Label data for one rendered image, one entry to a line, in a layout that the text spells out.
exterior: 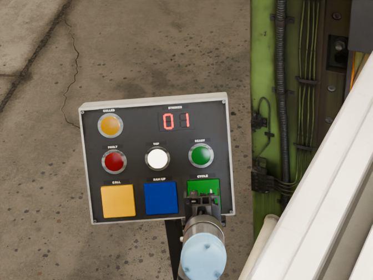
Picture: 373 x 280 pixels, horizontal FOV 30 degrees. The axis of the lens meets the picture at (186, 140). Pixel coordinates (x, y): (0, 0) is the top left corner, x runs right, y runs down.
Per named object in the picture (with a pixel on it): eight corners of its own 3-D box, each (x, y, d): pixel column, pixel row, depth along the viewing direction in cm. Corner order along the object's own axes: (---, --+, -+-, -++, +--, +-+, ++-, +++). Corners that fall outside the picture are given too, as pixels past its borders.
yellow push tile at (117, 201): (135, 216, 162) (132, 185, 161) (103, 218, 163) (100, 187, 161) (136, 213, 164) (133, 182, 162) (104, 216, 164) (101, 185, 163)
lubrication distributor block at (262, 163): (271, 204, 194) (271, 169, 185) (250, 198, 197) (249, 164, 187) (275, 195, 197) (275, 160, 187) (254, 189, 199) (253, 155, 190)
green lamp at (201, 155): (208, 169, 159) (207, 155, 156) (189, 164, 160) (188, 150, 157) (213, 160, 161) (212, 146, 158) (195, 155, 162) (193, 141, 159)
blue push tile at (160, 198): (178, 213, 161) (175, 182, 160) (146, 215, 162) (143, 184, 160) (178, 210, 163) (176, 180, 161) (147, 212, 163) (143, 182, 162)
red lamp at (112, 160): (121, 175, 160) (118, 161, 157) (103, 170, 161) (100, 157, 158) (127, 166, 162) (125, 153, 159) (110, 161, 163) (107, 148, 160)
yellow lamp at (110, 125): (117, 139, 158) (114, 125, 155) (99, 134, 159) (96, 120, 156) (124, 130, 160) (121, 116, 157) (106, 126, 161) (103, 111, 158)
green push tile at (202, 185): (221, 210, 161) (219, 179, 160) (189, 212, 162) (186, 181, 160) (220, 207, 163) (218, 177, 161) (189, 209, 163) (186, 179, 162)
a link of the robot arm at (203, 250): (175, 285, 117) (184, 238, 115) (177, 260, 128) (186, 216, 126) (221, 293, 117) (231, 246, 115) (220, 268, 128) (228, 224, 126)
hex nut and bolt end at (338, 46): (343, 69, 159) (345, 43, 154) (331, 66, 160) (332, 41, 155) (346, 62, 161) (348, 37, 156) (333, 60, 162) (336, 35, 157)
